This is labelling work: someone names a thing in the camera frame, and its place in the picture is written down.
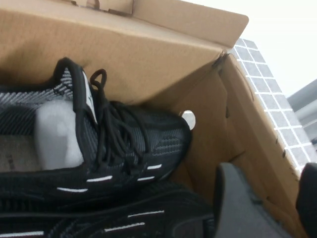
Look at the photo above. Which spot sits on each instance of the grey metal rail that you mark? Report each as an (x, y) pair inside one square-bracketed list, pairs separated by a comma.
[(304, 99)]

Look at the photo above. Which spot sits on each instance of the black knit sneaker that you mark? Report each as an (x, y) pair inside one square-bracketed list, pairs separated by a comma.
[(99, 218), (153, 138)]

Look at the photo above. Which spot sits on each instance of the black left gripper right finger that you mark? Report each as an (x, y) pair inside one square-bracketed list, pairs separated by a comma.
[(309, 198)]

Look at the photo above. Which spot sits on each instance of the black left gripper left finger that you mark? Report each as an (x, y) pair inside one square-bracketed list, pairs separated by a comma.
[(237, 205)]

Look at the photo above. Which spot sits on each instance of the brown cardboard shoe box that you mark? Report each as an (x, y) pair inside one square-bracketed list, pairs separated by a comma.
[(153, 49)]

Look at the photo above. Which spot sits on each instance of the white paper shoe stuffing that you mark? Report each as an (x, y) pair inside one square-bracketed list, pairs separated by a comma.
[(57, 134)]

